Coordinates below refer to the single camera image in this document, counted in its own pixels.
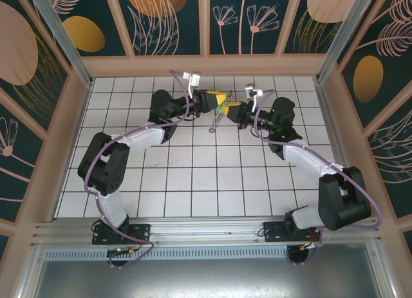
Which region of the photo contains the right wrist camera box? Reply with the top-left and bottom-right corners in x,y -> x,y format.
244,83 -> 264,114

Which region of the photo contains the wall panel with leaf outlines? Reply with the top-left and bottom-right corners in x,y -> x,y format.
115,0 -> 206,57

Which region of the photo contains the side panel with feather leaf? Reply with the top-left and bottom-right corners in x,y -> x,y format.
363,106 -> 412,220

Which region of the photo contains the wall panel with flower outlines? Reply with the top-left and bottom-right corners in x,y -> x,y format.
208,0 -> 281,57

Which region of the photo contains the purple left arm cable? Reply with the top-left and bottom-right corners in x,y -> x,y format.
82,69 -> 191,270

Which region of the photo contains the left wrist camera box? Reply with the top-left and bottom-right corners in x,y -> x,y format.
182,71 -> 203,98

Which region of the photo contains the aluminium side rail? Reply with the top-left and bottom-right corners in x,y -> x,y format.
314,79 -> 366,217

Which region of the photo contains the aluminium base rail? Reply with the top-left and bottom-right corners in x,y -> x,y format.
30,215 -> 384,248

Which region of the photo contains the grey metal sheet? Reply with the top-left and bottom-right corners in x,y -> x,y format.
19,258 -> 397,298

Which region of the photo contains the wall panel with pale disc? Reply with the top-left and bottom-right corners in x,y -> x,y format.
282,0 -> 364,55

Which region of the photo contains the aluminium frame post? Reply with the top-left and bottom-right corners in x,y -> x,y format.
315,0 -> 377,83
25,0 -> 94,88

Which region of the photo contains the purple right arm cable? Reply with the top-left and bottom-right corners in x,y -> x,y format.
254,89 -> 384,230

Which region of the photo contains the small circuit board with wires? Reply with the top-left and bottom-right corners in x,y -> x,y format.
107,247 -> 138,257

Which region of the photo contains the side panel with amber oval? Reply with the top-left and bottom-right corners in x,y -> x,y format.
336,0 -> 412,130

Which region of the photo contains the side panel with single flower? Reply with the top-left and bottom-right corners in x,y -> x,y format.
0,93 -> 46,223

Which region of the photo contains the wall panel with yellow oval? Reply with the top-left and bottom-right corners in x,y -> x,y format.
40,0 -> 130,58

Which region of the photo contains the orange connector with wires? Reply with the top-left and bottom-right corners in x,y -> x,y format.
297,239 -> 323,251

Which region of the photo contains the grey slotted cable duct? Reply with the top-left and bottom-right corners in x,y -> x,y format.
43,248 -> 310,261

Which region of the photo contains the side panel with large pale disc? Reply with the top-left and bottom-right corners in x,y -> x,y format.
0,0 -> 72,133

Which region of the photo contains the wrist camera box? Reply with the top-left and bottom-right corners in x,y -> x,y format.
244,83 -> 264,114
182,71 -> 203,98

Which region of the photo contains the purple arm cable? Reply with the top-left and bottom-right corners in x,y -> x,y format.
254,89 -> 384,230
82,69 -> 191,270

